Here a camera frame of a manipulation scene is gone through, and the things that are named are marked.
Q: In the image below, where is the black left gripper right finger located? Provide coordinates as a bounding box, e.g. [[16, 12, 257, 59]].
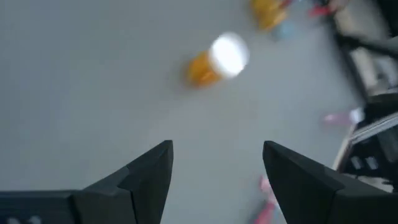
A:
[[262, 140, 398, 224]]

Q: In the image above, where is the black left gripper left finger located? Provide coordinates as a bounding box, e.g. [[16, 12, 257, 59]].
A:
[[0, 139, 174, 224]]

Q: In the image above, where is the red vial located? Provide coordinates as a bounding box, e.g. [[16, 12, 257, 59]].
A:
[[253, 175, 279, 224]]

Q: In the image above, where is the pink pill bottle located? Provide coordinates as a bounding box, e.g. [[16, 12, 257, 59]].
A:
[[322, 107, 364, 127]]

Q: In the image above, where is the large orange pill bottle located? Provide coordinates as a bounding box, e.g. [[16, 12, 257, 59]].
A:
[[250, 0, 289, 32], [185, 30, 251, 90]]

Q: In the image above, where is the black table frame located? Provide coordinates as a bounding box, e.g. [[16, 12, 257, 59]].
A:
[[323, 0, 398, 194]]

